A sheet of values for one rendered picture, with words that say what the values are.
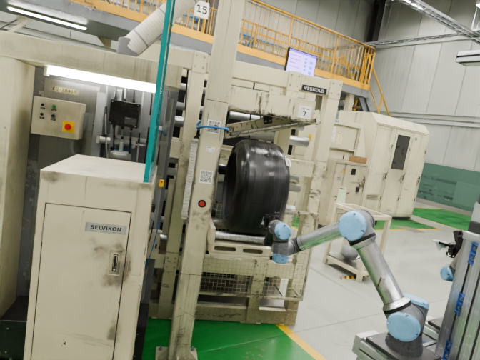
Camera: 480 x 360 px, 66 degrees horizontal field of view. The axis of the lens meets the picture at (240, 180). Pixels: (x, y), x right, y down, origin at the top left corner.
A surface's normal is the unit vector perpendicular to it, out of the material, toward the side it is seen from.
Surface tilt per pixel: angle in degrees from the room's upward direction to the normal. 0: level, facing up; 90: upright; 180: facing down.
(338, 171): 90
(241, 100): 90
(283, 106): 90
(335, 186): 90
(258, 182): 75
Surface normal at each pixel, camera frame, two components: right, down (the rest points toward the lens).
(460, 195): -0.84, -0.06
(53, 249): 0.18, 0.17
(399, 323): -0.51, 0.14
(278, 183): 0.22, -0.12
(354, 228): -0.61, -0.10
